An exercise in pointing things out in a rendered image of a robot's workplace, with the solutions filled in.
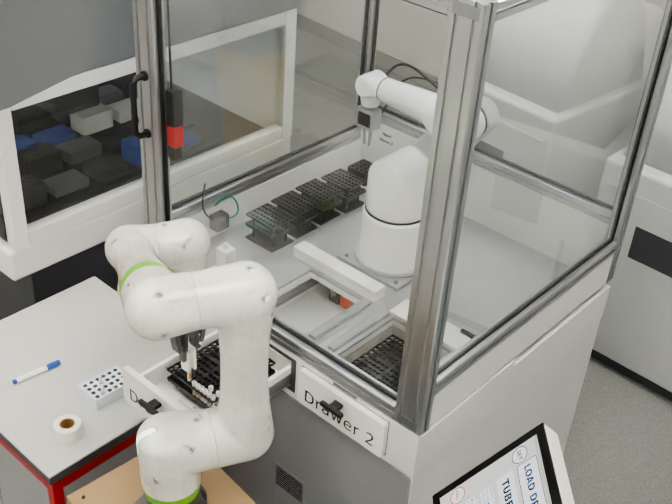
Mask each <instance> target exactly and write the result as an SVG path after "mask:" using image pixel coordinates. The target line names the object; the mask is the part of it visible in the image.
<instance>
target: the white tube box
mask: <svg viewBox="0 0 672 504"><path fill-rule="evenodd" d="M99 378H103V380H104V382H103V383H104V384H102V385H100V384H99ZM102 388H105V389H106V394H105V395H102V394H101V389H102ZM78 392H79V396H80V397H81V398H83V399H84V400H85V401H86V402H87V403H88V404H89V405H90V406H91V407H93V408H94V409H95V410H96V411H98V410H100V409H102V408H104V407H105V406H107V405H109V404H111V403H113V402H115V401H116V400H118V399H120V398H122V397H124V388H123V376H122V369H121V368H120V367H119V366H118V365H115V366H113V367H111V368H109V369H107V370H105V371H103V372H101V373H99V374H97V375H95V376H94V377H92V378H90V379H88V380H86V381H84V382H82V383H80V384H79V385H78Z"/></svg>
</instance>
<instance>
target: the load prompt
mask: <svg viewBox="0 0 672 504"><path fill-rule="evenodd" d="M516 468H517V473H518V478H519V484H520V489H521V494H522V500H523V504H547V501H546V496H545V492H544V487H543V482H542V478H541V473H540V469H539V464H538V459H537V455H536V454H535V455H534V456H532V457H531V458H529V459H528V460H526V461H525V462H523V463H522V464H520V465H519V466H517V467H516Z"/></svg>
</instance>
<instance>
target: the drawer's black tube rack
mask: <svg viewBox="0 0 672 504"><path fill-rule="evenodd" d="M218 341H219V339H217V340H215V341H213V342H212V343H210V344H208V345H206V346H205V347H203V348H201V349H200V350H198V353H200V354H197V355H196V359H197V360H196V364H197V369H196V370H194V369H191V379H192V380H195V381H197V383H200V386H204V389H205V388H206V389H208V386H209V385H212V386H213V392H211V393H212V394H215V397H216V391H220V349H219V347H217V346H219V342H218ZM214 343H216V345H214ZM209 346H211V347H210V348H209ZM204 349H206V350H205V351H204ZM211 349H214V350H211ZM206 352H209V353H206ZM200 356H202V357H200ZM268 360H269V361H268V378H269V377H270V376H272V375H273V374H275V370H274V369H273V368H271V366H273V365H275V364H276V362H275V361H273V360H272V359H270V358H268ZM269 363H273V364H269ZM176 365H178V367H175V366H176ZM173 366H174V367H175V369H178V370H179V371H181V372H182V373H183V374H185V375H186V376H187V372H186V371H184V370H183V369H179V368H181V361H179V362H177V363H175V364H174V365H173ZM167 380H168V381H169V382H171V383H172V384H173V385H175V387H176V388H179V389H180V390H181V391H183V392H184V393H185V394H187V395H188V396H189V397H191V398H192V399H193V400H194V401H196V402H197V403H199V404H200V405H201V406H203V407H204V408H210V407H211V406H207V403H206V404H205V403H204V401H201V400H200V398H197V397H196V395H193V394H192V389H191V388H190V387H189V386H187V385H186V384H185V383H183V382H182V381H181V380H179V379H178V378H176V377H175V376H174V375H172V374H171V375H170V376H168V377H167ZM216 398H217V399H218V400H219V397H216Z"/></svg>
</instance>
